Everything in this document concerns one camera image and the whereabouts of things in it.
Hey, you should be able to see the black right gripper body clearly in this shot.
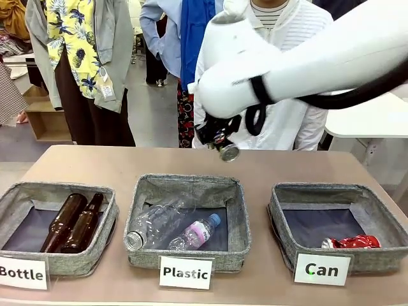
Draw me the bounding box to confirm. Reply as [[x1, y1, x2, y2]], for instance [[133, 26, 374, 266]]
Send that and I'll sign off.
[[194, 112, 242, 150]]

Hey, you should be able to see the black drink can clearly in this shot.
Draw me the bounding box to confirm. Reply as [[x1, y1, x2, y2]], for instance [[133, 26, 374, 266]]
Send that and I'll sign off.
[[212, 135, 240, 164]]

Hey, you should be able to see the large clear plastic bottle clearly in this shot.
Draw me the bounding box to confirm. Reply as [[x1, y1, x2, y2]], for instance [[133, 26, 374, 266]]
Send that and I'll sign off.
[[124, 197, 194, 251]]

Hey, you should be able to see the brown glass bottle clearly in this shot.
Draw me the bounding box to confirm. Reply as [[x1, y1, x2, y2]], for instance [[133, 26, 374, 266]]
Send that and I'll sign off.
[[61, 192, 105, 254], [40, 193, 88, 254]]

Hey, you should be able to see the crushed red can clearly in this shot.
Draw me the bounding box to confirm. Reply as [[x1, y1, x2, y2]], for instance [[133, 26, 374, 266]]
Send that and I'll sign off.
[[321, 234, 382, 250]]

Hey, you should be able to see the grey fabric basket plastic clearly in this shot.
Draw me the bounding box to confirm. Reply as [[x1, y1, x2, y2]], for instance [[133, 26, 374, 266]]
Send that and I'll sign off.
[[123, 173, 253, 274]]

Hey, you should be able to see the grey fabric basket can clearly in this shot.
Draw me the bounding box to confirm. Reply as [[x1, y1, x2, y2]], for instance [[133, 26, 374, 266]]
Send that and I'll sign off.
[[267, 182, 408, 275]]

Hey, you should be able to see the white Can label sign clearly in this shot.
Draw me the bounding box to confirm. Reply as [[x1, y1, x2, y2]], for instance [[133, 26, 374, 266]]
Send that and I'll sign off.
[[293, 251, 355, 287]]

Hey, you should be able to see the grey fabric basket bottle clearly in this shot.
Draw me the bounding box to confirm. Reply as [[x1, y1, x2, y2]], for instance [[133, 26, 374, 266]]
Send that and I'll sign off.
[[0, 180, 120, 277]]

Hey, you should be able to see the person in white hoodie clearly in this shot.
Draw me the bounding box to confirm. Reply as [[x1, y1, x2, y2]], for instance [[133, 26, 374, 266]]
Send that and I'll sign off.
[[192, 0, 334, 152]]

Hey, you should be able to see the small pink-label plastic bottle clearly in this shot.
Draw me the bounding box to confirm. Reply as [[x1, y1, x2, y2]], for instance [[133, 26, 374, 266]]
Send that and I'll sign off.
[[168, 212, 222, 251]]

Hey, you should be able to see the person with blue scarf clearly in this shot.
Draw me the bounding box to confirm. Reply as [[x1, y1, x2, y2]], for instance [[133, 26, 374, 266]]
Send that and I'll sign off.
[[139, 0, 226, 149]]

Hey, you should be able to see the paper tag on cardigan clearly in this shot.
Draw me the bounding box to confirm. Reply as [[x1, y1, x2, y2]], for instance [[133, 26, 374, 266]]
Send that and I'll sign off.
[[96, 66, 116, 102]]

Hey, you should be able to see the white Plastic label sign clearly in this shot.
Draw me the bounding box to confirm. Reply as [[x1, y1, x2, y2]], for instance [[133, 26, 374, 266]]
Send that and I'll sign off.
[[158, 254, 215, 291]]

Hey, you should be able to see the white side table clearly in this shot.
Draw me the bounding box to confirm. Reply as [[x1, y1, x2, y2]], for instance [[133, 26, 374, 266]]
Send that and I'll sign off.
[[323, 91, 408, 166]]

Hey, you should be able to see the wooden shelf box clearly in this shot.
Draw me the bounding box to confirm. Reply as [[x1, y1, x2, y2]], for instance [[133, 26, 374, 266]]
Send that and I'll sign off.
[[24, 85, 75, 143]]

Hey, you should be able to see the person in yellow floral shirt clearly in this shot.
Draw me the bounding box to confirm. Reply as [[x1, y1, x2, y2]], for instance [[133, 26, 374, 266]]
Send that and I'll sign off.
[[24, 0, 136, 147]]

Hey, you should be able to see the checkered cloth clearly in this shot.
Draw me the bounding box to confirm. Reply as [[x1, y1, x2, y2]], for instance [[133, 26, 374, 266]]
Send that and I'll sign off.
[[0, 61, 30, 127]]

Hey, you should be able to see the orange cloth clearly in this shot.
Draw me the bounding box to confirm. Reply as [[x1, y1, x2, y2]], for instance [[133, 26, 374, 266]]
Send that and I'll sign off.
[[0, 0, 31, 41]]

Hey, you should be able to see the white Bottle label sign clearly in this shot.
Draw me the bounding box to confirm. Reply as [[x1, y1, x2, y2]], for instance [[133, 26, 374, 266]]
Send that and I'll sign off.
[[0, 254, 50, 291]]

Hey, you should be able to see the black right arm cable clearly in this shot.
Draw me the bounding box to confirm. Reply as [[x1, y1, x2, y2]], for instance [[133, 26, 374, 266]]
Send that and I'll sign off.
[[244, 59, 408, 137]]

